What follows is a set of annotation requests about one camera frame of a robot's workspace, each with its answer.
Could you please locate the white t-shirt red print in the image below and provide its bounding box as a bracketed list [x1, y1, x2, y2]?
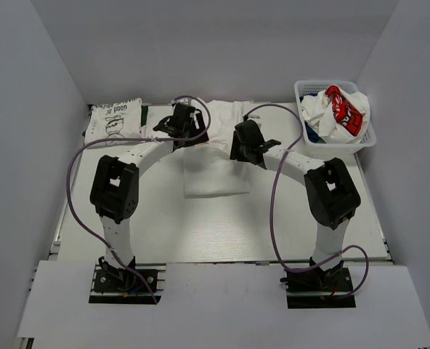
[301, 84, 370, 144]

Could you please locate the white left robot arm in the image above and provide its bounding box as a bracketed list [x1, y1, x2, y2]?
[90, 103, 208, 290]

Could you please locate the navy blue t-shirt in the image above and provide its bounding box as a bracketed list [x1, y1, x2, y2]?
[299, 93, 324, 143]

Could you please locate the white t-shirt with text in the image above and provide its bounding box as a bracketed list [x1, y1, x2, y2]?
[182, 100, 251, 198]

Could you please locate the folded white printed t-shirt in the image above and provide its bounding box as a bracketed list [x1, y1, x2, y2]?
[84, 98, 144, 147]

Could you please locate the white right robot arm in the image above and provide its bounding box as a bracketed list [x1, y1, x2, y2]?
[230, 120, 361, 290]

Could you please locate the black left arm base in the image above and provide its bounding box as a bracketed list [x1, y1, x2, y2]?
[89, 264, 166, 305]

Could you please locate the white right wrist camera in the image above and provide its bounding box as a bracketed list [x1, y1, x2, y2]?
[243, 113, 261, 128]

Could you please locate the white plastic basket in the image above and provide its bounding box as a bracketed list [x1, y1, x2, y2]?
[294, 80, 376, 159]

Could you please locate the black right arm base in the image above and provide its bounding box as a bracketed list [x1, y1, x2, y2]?
[280, 268, 356, 309]

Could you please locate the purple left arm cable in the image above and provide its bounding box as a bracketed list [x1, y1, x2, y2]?
[65, 95, 212, 305]

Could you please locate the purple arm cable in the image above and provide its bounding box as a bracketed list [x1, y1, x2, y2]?
[242, 103, 370, 301]
[65, 95, 212, 305]

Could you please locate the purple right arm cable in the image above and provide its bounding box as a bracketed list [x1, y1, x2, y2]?
[242, 103, 370, 301]

